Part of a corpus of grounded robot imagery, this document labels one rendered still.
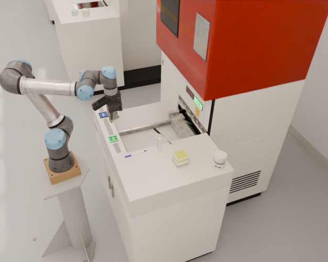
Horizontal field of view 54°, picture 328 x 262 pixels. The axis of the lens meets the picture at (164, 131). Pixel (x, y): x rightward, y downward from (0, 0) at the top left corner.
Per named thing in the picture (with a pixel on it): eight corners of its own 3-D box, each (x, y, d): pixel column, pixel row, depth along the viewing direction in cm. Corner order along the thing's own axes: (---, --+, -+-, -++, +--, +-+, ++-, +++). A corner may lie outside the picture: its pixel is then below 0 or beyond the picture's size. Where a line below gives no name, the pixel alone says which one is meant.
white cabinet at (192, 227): (166, 168, 316) (169, 100, 262) (213, 256, 248) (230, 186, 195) (101, 186, 297) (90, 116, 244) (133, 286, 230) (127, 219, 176)
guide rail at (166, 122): (180, 119, 242) (180, 116, 240) (181, 121, 241) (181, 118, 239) (115, 135, 228) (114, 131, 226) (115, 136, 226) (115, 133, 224)
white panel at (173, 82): (163, 86, 277) (164, 42, 251) (207, 148, 220) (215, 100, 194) (160, 87, 276) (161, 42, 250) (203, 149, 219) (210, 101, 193)
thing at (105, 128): (106, 117, 242) (105, 102, 233) (128, 169, 204) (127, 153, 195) (94, 120, 239) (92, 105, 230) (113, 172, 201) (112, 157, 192)
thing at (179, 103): (178, 108, 249) (179, 97, 243) (204, 145, 218) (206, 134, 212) (176, 108, 248) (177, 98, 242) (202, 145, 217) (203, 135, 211)
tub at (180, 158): (183, 156, 193) (183, 148, 188) (188, 165, 188) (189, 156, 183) (171, 160, 190) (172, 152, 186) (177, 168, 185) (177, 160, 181)
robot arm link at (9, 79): (-12, 79, 155) (91, 86, 157) (-3, 68, 164) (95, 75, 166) (-6, 99, 162) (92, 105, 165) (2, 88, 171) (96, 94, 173)
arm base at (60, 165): (51, 176, 190) (48, 164, 183) (46, 160, 200) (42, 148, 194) (77, 168, 195) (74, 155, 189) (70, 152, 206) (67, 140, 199)
